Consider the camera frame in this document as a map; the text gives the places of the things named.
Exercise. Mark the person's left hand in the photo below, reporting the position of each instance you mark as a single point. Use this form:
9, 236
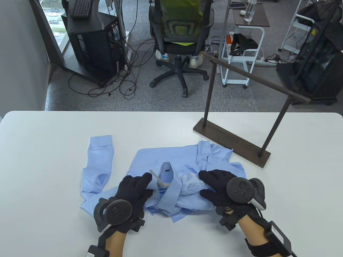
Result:
134, 187

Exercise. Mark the person's right hand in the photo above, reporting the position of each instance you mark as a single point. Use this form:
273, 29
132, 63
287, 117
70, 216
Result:
217, 179

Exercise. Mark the grey plastic hanger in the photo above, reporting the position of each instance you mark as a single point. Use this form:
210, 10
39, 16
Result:
156, 177

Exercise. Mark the light blue long-sleeve shirt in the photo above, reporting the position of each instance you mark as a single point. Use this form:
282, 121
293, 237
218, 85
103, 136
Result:
150, 158

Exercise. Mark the person's left forearm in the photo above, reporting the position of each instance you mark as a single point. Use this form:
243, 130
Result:
115, 243

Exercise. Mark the person's right forearm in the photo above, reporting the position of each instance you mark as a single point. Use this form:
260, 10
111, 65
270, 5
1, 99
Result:
252, 233

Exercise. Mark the black right hand controller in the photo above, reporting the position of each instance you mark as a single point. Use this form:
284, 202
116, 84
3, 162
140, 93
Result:
239, 188

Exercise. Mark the black hand controller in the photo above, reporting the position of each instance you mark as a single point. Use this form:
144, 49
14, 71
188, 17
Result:
239, 188
112, 214

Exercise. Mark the black left hand controller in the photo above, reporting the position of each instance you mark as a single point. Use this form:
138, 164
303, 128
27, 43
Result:
112, 214

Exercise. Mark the dark wooden hanging rack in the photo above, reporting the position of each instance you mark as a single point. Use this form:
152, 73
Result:
233, 146

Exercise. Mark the white rolling cart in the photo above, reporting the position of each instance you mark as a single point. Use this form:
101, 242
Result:
235, 80

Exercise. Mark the white power strip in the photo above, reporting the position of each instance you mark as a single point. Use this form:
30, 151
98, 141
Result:
261, 61

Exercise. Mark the black mesh office chair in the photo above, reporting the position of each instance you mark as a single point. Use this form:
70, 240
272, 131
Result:
185, 49

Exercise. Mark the orange white small device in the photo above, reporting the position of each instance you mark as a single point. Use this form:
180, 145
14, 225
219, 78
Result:
229, 39

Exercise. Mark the black headset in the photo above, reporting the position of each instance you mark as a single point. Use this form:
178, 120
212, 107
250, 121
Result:
241, 40

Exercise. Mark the black computer cabinet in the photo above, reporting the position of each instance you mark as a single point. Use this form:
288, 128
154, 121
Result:
93, 48

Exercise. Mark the brown side table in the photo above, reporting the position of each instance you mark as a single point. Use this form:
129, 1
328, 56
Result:
257, 18

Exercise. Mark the clear water bottle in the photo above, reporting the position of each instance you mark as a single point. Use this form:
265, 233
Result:
249, 12

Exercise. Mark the dark phone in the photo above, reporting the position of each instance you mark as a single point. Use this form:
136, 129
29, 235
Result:
237, 4

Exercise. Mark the white shelf trolley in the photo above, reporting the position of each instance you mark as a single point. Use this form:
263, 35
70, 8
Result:
302, 18

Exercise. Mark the black keyboard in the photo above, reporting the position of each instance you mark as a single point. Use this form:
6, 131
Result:
80, 9

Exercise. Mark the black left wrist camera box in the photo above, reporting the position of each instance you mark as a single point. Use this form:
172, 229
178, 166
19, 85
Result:
96, 253

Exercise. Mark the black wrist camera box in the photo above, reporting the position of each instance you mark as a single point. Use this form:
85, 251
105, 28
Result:
96, 253
278, 237

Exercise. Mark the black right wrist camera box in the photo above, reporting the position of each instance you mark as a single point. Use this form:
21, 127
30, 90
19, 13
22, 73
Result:
278, 237

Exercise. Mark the black covered enclosure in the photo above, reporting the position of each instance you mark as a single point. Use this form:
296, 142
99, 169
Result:
316, 61

